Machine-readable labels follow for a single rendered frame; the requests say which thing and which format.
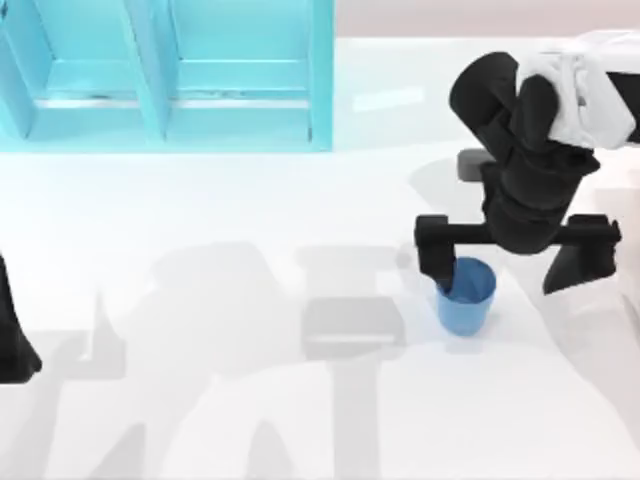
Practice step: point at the blue cup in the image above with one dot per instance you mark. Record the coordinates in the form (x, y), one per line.
(467, 310)

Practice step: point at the pale grey rounded box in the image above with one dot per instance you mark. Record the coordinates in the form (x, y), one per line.
(469, 165)

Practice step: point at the light blue rack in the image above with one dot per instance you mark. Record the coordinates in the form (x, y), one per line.
(150, 75)

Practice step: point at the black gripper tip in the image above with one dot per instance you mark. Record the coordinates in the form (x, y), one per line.
(12, 340)

